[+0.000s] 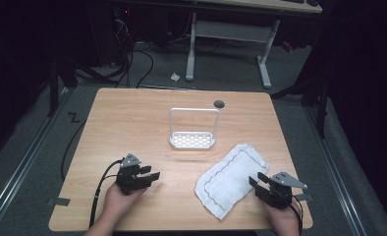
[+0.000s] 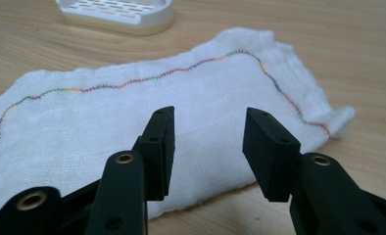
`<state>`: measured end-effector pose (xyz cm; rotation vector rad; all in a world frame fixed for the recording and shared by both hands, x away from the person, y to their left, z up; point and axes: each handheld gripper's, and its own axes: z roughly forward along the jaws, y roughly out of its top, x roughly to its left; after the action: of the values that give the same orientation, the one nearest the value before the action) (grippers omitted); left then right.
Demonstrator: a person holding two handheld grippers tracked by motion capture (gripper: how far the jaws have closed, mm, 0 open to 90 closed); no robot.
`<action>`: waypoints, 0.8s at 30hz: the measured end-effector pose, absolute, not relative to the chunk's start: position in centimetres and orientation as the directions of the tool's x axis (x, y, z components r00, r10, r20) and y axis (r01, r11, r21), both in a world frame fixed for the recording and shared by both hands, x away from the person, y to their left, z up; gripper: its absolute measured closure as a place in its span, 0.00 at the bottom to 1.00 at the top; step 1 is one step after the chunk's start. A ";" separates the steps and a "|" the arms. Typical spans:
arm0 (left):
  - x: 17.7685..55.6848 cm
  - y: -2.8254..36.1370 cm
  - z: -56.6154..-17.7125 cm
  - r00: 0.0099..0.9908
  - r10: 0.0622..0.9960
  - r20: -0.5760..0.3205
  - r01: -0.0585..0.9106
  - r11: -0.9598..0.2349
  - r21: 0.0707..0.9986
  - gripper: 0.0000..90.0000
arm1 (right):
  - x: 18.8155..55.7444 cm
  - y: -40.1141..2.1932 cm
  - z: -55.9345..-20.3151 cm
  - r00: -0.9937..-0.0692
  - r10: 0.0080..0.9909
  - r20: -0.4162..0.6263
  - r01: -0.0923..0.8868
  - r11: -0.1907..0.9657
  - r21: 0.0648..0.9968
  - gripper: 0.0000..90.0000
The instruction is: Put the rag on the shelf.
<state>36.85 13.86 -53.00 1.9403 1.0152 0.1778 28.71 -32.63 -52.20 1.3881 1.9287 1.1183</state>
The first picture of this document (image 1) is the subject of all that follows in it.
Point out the grey tape piece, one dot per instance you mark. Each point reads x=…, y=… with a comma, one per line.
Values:
x=60, y=201
x=304, y=197

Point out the white paper scrap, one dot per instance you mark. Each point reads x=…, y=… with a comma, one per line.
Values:
x=175, y=77

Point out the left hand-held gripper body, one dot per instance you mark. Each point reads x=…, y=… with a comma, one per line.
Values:
x=129, y=178

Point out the white plastic rack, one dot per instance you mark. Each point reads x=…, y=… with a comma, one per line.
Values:
x=191, y=139

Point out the white quilted towel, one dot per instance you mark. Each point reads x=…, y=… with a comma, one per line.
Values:
x=229, y=182

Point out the black metal stand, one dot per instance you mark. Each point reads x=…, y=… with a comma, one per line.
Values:
x=53, y=88
x=321, y=108

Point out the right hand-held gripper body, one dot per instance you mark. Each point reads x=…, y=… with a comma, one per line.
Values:
x=280, y=190

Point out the red object under desk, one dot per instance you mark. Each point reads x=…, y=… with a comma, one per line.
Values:
x=287, y=46

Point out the person's left hand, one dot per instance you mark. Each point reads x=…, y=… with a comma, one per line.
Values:
x=119, y=205

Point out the metal floor rail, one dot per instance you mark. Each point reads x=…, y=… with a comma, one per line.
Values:
x=24, y=164
x=339, y=177

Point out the person's right hand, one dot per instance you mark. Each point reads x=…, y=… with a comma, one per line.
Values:
x=284, y=219

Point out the white-framed desk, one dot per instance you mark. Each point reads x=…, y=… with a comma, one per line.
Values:
x=231, y=31

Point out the dark round table grommet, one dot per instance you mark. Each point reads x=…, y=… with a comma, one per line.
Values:
x=219, y=104

